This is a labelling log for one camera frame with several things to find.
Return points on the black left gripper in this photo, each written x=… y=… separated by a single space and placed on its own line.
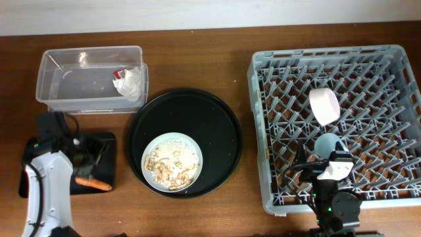
x=99 y=147

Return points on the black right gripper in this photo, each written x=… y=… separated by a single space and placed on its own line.
x=312 y=170

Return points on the light blue cup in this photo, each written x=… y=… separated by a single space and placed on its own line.
x=326 y=144

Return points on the orange carrot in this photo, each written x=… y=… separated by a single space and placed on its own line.
x=93 y=183

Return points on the pink bowl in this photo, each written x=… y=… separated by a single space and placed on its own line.
x=324 y=105

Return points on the white tissue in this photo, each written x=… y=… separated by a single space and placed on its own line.
x=130 y=86

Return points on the red snack wrapper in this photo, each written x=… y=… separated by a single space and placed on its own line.
x=120 y=74

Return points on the grey plate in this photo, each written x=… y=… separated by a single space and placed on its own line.
x=160 y=138

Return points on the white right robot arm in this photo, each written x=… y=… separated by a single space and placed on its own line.
x=337 y=211

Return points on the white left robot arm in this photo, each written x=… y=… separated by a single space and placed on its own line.
x=51 y=162

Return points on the grey dishwasher rack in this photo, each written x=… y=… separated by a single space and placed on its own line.
x=379 y=101

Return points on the black rectangular bin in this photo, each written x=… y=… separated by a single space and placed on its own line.
x=105 y=171

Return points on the clear plastic bin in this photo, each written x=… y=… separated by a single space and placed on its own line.
x=81 y=80

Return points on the rice and peanut shells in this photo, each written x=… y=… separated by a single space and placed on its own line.
x=174 y=164

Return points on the round black tray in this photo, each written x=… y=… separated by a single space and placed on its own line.
x=203 y=117

